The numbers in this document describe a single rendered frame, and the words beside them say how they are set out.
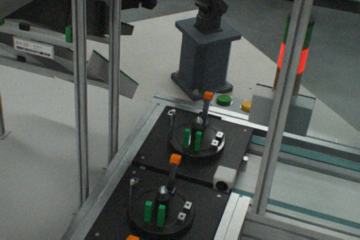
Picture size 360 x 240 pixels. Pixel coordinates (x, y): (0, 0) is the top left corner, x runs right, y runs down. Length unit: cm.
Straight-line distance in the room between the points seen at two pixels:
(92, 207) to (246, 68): 87
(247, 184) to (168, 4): 295
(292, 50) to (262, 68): 92
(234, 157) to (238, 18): 282
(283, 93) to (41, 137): 75
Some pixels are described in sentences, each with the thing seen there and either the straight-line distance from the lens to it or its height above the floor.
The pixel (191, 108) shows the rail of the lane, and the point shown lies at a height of 96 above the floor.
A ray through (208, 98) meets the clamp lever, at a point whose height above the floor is 106.
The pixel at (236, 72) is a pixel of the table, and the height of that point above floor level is 86.
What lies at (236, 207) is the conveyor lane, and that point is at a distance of 133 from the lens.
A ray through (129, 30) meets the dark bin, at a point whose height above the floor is 121.
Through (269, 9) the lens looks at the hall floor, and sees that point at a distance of 439.
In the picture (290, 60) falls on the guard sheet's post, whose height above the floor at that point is 135.
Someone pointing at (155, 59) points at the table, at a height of 86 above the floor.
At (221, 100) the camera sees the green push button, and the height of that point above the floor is 97.
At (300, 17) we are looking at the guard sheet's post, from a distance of 105.
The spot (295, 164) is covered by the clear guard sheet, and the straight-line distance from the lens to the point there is 123.
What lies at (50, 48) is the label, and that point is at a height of 129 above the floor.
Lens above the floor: 189
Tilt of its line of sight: 36 degrees down
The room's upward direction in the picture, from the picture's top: 6 degrees clockwise
